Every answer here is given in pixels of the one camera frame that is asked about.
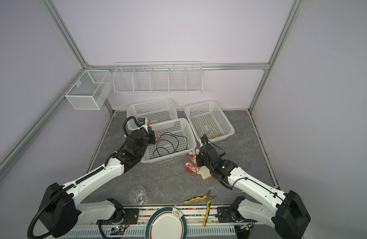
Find red cable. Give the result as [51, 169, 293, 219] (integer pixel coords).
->
[182, 153, 202, 177]

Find right white basket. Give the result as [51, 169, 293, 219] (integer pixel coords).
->
[184, 101, 235, 142]

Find back left white basket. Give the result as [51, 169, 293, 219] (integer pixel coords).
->
[127, 98, 178, 124]

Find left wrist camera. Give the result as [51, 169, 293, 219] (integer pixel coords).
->
[137, 118, 149, 132]

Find white mesh wall box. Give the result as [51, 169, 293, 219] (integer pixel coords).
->
[66, 70, 113, 110]

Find white green rimmed plate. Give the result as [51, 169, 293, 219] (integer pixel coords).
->
[144, 207, 187, 239]

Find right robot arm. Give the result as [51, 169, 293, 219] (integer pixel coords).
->
[196, 134, 311, 239]

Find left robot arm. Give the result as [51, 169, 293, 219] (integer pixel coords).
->
[27, 116, 156, 239]

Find white work glove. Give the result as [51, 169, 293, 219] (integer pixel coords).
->
[185, 148, 212, 181]

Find yellow handled pliers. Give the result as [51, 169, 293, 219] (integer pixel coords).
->
[184, 190, 216, 228]

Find white wire wall rack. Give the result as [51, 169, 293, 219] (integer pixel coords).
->
[112, 61, 203, 94]

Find white basket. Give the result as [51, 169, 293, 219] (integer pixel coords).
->
[127, 98, 178, 124]
[184, 101, 235, 142]
[141, 118, 197, 163]

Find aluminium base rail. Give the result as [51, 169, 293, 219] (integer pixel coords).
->
[45, 204, 310, 239]

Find front middle white basket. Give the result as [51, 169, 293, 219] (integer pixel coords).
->
[141, 118, 197, 163]

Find clear plastic cup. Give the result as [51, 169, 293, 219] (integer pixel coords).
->
[129, 186, 149, 205]

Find yellow cable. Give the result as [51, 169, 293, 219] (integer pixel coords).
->
[199, 124, 223, 140]

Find black cable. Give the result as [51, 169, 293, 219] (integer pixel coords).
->
[152, 132, 189, 157]

